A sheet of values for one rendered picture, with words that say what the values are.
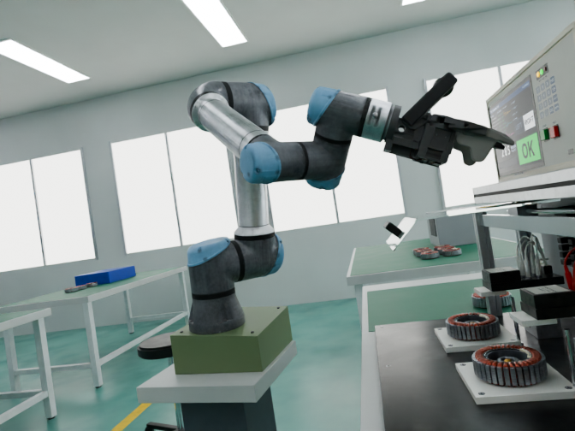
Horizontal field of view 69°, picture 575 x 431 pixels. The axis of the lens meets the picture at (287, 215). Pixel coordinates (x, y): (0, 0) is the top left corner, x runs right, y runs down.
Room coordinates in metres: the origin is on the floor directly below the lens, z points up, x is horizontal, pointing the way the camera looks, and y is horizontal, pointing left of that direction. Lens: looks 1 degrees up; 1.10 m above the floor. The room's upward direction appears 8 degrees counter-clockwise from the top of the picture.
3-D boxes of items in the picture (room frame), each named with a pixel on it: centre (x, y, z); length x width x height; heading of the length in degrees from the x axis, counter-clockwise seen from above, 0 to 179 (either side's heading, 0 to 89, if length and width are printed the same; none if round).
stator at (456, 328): (0.96, -0.38, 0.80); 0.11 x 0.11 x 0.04
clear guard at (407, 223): (0.95, -0.39, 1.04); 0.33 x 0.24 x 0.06; 80
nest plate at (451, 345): (0.96, -0.38, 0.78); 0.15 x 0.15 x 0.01; 80
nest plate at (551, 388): (0.72, -0.34, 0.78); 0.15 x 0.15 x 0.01; 80
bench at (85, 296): (4.36, 1.95, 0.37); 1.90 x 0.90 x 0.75; 170
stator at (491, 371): (0.72, -0.34, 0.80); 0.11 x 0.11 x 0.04
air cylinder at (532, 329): (0.93, -0.52, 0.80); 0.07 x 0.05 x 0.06; 170
